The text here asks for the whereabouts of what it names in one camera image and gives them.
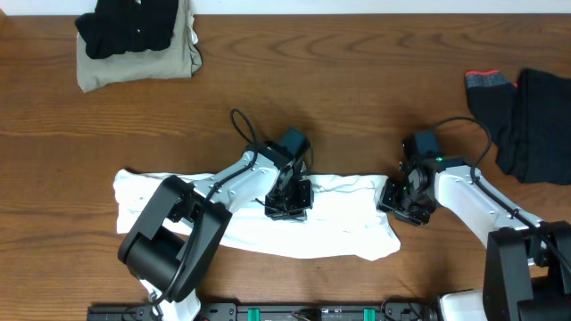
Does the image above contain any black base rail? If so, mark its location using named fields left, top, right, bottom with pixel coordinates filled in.
left=86, top=299, right=443, bottom=321

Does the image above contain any black garment with red trim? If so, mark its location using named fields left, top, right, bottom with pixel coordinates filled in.
left=465, top=70, right=517, bottom=174

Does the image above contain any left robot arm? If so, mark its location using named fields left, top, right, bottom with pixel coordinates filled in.
left=118, top=139, right=313, bottom=320

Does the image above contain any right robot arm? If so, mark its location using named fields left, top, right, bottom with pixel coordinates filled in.
left=376, top=157, right=570, bottom=320

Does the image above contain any black garment right edge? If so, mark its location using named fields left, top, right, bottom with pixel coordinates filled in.
left=509, top=69, right=570, bottom=185

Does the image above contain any white t-shirt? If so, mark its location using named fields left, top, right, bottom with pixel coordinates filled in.
left=112, top=168, right=401, bottom=262

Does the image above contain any folded khaki garment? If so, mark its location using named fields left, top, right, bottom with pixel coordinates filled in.
left=77, top=0, right=203, bottom=93

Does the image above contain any folded black garment on stack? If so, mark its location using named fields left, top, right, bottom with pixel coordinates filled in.
left=75, top=0, right=180, bottom=60

